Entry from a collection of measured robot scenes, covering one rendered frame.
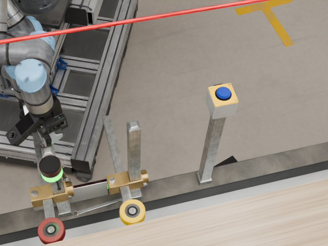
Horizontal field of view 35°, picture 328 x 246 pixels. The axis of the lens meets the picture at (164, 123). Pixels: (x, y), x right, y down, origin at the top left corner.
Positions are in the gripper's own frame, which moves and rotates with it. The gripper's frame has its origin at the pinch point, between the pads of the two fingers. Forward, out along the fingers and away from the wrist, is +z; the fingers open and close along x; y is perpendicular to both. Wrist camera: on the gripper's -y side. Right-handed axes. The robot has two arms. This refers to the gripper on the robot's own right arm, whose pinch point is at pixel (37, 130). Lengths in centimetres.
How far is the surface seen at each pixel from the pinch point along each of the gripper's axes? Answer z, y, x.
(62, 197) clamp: -2.7, -29.4, -4.6
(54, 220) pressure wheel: -8.8, -39.1, -1.2
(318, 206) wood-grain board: -8, -54, -82
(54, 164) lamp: -29.3, -31.5, -5.1
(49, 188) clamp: -4.9, -26.0, -1.0
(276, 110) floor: 83, 37, -127
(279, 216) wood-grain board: -8, -54, -69
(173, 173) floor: 83, 12, -59
